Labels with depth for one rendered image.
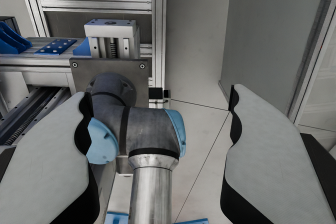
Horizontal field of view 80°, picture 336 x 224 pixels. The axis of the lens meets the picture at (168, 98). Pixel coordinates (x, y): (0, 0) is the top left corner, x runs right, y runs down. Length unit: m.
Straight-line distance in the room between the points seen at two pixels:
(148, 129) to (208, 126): 1.69
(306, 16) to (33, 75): 0.92
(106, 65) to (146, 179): 0.34
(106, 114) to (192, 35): 1.28
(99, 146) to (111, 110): 0.08
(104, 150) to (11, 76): 0.51
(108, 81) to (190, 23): 1.14
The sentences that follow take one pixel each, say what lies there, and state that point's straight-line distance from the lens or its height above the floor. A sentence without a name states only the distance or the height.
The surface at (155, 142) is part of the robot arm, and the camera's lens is 0.44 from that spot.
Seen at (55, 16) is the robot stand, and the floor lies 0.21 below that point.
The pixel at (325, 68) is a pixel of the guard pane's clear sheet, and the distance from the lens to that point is 0.75.
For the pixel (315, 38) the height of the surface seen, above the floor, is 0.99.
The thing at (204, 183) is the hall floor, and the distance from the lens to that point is 2.79.
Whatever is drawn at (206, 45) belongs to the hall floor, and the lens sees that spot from 1.69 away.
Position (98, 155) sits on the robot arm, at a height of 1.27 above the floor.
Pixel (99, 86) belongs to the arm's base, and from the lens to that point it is 0.57.
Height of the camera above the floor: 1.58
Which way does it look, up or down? 58 degrees down
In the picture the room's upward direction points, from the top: 177 degrees clockwise
